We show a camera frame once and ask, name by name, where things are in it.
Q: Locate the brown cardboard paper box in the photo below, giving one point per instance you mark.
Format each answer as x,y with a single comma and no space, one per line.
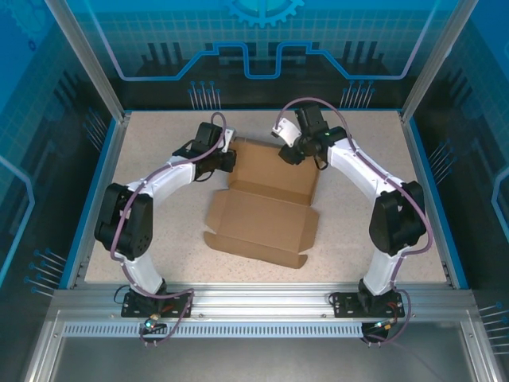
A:
262,223

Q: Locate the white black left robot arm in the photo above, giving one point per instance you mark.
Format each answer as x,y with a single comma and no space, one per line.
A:
167,179

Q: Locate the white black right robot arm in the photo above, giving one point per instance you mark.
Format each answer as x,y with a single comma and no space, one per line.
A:
358,163

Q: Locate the yellow power connector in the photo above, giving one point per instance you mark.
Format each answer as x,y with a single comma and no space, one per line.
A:
383,324
152,318

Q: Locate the grey metal lower tray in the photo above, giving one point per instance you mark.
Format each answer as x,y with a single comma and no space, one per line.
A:
258,358

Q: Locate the blue table edge border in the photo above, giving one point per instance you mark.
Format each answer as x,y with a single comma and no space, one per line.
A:
67,278

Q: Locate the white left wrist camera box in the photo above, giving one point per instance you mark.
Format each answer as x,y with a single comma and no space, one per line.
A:
228,139

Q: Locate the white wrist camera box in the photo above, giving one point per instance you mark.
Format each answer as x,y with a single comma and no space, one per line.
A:
228,139
287,131

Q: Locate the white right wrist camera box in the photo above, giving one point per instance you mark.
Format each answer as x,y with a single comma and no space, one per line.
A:
287,131

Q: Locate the aluminium mounting rail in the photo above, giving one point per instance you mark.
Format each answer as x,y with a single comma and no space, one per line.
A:
258,298

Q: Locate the aluminium frame post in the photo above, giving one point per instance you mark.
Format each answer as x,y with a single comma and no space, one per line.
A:
91,59
436,59

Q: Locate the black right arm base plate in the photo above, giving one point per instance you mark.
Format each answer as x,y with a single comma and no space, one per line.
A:
344,304

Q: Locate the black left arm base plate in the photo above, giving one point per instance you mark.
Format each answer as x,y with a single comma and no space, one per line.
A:
131,310

